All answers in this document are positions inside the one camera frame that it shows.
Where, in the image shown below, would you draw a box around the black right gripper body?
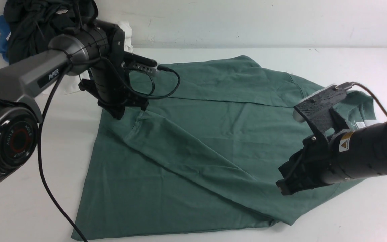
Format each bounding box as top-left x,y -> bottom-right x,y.
276,136 -> 331,196

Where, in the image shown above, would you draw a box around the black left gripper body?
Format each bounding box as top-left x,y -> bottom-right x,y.
78,25 -> 149,120

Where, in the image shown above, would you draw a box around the green long sleeve shirt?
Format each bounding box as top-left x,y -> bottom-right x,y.
76,56 -> 359,240

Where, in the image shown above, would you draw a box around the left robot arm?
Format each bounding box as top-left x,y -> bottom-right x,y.
0,20 -> 158,182

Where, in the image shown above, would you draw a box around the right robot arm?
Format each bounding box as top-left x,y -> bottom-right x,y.
276,122 -> 387,196

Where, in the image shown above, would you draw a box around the white crumpled shirt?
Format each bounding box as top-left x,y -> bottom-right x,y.
49,20 -> 134,95

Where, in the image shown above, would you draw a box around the black crumpled garment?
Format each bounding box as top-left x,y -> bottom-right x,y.
3,0 -> 98,64

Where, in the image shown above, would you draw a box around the blue crumpled garment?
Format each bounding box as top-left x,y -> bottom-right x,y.
0,15 -> 11,63

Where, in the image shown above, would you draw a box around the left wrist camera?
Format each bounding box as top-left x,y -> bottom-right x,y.
121,52 -> 158,75

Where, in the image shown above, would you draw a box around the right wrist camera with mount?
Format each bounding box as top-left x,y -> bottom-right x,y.
292,82 -> 353,145

